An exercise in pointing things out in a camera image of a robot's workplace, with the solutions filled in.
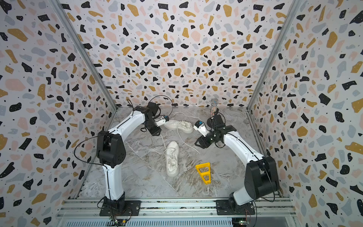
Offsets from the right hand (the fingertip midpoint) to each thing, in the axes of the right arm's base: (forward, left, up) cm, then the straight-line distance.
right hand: (199, 141), depth 85 cm
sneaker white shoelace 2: (+21, +10, -9) cm, 24 cm away
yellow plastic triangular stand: (-9, -4, -14) cm, 17 cm away
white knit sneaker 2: (+20, +20, -9) cm, 30 cm away
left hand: (+10, +28, -3) cm, 29 cm away
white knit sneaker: (-7, +16, -7) cm, 19 cm away
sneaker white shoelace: (0, +18, -11) cm, 21 cm away
